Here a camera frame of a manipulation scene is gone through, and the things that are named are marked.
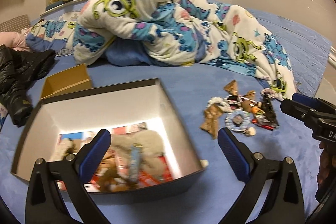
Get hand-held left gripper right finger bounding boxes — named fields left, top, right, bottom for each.
left=217, top=127, right=305, bottom=224

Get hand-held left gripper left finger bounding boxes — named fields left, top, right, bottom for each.
left=25, top=129, right=112, bottom=224

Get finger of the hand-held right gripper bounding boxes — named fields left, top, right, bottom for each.
left=292, top=92, right=336, bottom=112
left=280, top=98, right=315, bottom=125

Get light blue strip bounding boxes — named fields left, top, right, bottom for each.
left=129, top=143, right=144, bottom=183

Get dark grey storage box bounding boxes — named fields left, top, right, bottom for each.
left=10, top=78, right=206, bottom=205

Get person's right hand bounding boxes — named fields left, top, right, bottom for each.
left=316, top=141, right=332, bottom=188

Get blue bed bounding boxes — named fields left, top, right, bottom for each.
left=0, top=0, right=336, bottom=224

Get black hair comb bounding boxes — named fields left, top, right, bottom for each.
left=262, top=94, right=279, bottom=127

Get blue lace scrunchie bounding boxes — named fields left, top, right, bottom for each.
left=224, top=111, right=254, bottom=132

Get pink lace scrunchie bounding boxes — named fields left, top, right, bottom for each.
left=261, top=88, right=282, bottom=100

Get red flat packet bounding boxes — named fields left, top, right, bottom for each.
left=252, top=119, right=276, bottom=130

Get small brown figure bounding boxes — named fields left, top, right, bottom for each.
left=241, top=99, right=254, bottom=111

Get white lace scrunchie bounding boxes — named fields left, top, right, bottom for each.
left=206, top=97, right=231, bottom=109

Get plush toys inside box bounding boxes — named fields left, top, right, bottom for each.
left=87, top=156, right=175, bottom=191

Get brown cardboard box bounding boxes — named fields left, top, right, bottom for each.
left=40, top=64, right=93, bottom=101

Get blue pillow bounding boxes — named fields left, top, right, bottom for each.
left=105, top=38, right=158, bottom=65

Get black puffer jacket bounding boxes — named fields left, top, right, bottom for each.
left=0, top=45, right=56, bottom=127

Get blue cloth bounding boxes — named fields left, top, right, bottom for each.
left=25, top=32, right=67, bottom=52

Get cartoon printed blanket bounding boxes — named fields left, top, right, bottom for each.
left=29, top=0, right=296, bottom=101

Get pink cloth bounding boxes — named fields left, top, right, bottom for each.
left=0, top=27, right=33, bottom=52

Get grey checked cushion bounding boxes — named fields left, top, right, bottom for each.
left=0, top=14, right=29, bottom=33

